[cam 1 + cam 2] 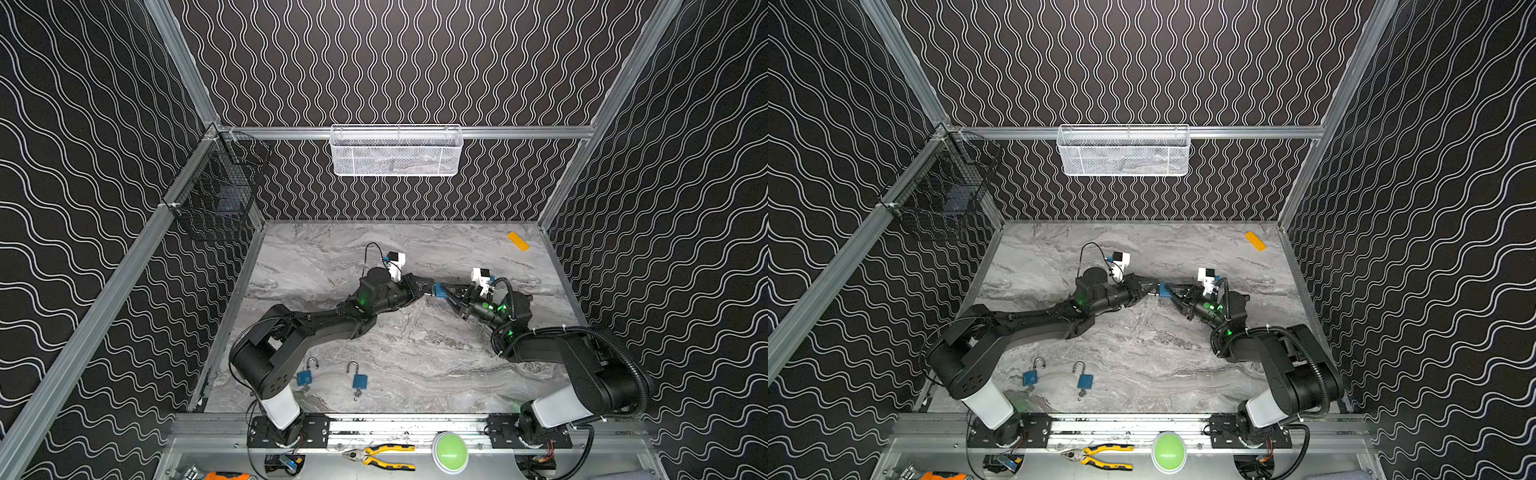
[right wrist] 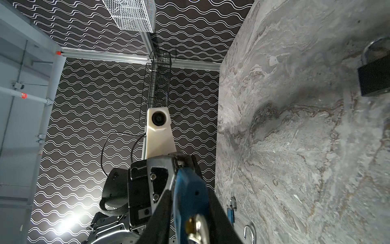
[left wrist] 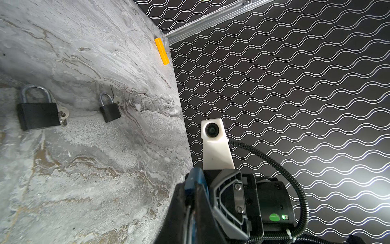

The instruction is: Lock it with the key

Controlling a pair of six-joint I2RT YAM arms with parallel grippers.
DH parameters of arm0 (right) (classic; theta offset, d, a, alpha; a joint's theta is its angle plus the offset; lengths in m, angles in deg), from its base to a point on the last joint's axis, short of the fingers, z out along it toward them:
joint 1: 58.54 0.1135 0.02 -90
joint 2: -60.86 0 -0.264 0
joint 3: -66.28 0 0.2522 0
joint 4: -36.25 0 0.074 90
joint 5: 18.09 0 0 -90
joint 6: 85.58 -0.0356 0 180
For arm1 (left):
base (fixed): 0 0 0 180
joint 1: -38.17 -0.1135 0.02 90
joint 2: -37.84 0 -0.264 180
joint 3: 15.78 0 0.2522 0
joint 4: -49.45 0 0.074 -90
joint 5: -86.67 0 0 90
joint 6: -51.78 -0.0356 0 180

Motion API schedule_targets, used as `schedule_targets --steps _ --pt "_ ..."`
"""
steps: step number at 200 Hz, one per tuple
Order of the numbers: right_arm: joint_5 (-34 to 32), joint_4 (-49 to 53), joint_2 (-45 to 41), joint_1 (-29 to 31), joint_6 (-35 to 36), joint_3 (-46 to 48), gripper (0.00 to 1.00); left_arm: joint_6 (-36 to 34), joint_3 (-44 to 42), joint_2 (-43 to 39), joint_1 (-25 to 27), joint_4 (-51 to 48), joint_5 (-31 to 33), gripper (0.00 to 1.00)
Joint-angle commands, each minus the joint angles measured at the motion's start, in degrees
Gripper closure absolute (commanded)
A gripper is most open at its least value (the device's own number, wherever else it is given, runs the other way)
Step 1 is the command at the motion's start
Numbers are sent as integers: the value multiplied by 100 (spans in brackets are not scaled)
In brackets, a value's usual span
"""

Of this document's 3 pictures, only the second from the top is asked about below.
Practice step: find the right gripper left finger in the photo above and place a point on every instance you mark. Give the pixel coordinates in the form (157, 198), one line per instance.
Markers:
(158, 228)

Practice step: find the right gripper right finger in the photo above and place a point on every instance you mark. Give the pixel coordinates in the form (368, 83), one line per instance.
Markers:
(221, 230)

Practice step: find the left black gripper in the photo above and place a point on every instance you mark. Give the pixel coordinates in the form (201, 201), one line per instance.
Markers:
(139, 202)

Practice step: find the blue padlock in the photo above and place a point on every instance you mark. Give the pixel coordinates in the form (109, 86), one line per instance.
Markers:
(231, 209)
(191, 208)
(248, 229)

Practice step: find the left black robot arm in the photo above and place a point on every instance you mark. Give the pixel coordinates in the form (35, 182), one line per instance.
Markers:
(111, 224)

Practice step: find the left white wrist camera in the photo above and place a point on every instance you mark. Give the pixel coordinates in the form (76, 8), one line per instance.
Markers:
(159, 135)

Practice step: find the black wire basket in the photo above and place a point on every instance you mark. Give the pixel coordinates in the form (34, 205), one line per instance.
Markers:
(156, 84)

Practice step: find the white wire basket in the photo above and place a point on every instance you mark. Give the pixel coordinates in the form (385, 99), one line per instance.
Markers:
(133, 15)

